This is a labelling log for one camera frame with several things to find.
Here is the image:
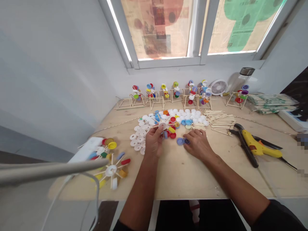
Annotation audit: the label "purple-capped windmill on stand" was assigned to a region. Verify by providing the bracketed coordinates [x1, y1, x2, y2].
[226, 84, 250, 110]

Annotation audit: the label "black glue gun cable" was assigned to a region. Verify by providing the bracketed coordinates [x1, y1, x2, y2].
[280, 156, 299, 171]

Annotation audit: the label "window with papered panes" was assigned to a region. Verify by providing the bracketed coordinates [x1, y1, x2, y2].
[98, 0, 301, 71]

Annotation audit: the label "grey blurred rod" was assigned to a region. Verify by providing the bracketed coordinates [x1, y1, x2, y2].
[0, 158, 109, 188]

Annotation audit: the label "bottle cap stick wheel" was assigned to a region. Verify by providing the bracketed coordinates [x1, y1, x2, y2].
[147, 113, 181, 141]
[90, 156, 132, 191]
[88, 137, 125, 162]

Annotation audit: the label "person's right hand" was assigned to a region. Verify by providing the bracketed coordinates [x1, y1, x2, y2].
[183, 129, 218, 162]

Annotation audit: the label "empty wooden stick frame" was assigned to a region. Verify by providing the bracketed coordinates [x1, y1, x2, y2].
[114, 96, 145, 111]

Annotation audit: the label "pile of wooden sticks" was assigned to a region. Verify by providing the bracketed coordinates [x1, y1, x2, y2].
[190, 109, 237, 137]

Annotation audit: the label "person's left hand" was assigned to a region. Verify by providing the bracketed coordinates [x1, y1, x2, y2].
[144, 126, 167, 159]

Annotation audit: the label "white power strip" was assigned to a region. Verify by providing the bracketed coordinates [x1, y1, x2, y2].
[68, 136, 104, 170]

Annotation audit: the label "white cable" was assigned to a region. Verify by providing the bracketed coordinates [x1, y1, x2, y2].
[40, 171, 100, 231]

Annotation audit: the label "heap of mixed bottle caps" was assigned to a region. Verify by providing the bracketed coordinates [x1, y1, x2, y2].
[138, 108, 210, 128]

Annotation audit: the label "person's legs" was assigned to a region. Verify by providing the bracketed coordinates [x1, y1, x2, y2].
[156, 199, 248, 231]

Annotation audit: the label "small white fan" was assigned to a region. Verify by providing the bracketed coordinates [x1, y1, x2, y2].
[209, 79, 228, 97]

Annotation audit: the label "black cutting pliers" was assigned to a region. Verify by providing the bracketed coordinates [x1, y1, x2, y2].
[228, 123, 259, 168]

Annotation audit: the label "pile of wrapped chopstick packets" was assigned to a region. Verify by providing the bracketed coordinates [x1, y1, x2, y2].
[247, 93, 300, 114]

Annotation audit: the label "plywood board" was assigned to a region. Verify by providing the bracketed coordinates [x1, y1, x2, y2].
[47, 96, 308, 201]

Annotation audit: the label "row of cap windmill models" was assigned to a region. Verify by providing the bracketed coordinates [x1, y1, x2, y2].
[130, 79, 214, 111]

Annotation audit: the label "yellow glue gun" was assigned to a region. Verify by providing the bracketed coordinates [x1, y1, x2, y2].
[241, 129, 283, 159]

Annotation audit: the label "pile of white pierced caps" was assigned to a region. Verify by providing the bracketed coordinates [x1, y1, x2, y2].
[129, 115, 154, 155]

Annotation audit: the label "glass bottle with metal lid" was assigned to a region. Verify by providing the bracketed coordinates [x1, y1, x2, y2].
[228, 67, 256, 95]

